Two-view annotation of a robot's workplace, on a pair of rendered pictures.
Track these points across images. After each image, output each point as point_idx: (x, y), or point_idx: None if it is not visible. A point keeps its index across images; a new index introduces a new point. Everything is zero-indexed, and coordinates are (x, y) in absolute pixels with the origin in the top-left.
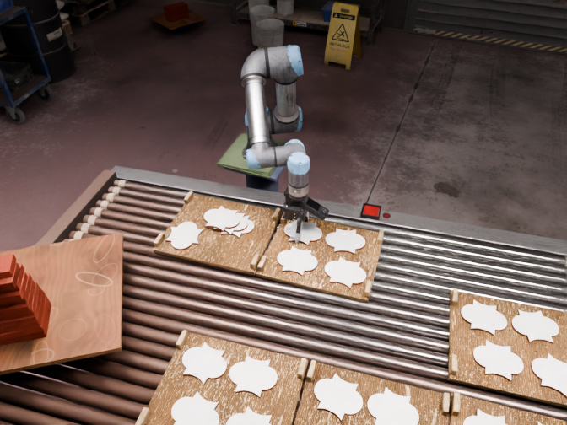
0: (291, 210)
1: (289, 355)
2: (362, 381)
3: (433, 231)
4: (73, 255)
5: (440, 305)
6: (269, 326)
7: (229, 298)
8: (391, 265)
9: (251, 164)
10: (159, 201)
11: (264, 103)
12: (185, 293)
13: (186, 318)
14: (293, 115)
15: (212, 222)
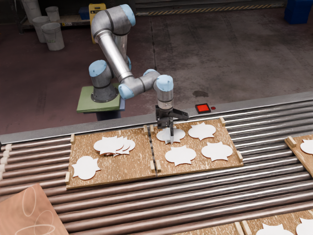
0: (164, 120)
1: (219, 224)
2: (282, 221)
3: (246, 108)
4: (3, 217)
5: (285, 150)
6: (190, 210)
7: (149, 201)
8: (238, 136)
9: (127, 95)
10: (48, 149)
11: (118, 49)
12: (111, 211)
13: (125, 231)
14: (125, 60)
15: (103, 150)
